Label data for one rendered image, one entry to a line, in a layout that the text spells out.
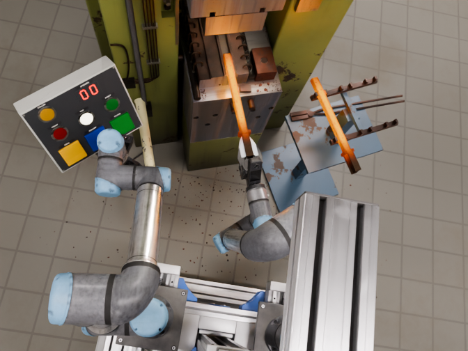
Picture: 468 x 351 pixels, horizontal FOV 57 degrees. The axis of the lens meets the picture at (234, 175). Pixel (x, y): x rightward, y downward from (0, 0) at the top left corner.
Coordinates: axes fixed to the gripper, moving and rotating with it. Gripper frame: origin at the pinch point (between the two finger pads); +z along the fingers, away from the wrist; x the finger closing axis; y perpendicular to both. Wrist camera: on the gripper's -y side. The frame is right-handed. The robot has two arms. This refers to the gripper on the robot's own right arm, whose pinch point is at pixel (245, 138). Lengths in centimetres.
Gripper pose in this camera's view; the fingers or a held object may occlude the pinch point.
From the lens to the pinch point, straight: 162.1
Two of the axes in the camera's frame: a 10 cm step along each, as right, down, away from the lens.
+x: 9.7, -1.5, 1.7
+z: -2.0, -9.4, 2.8
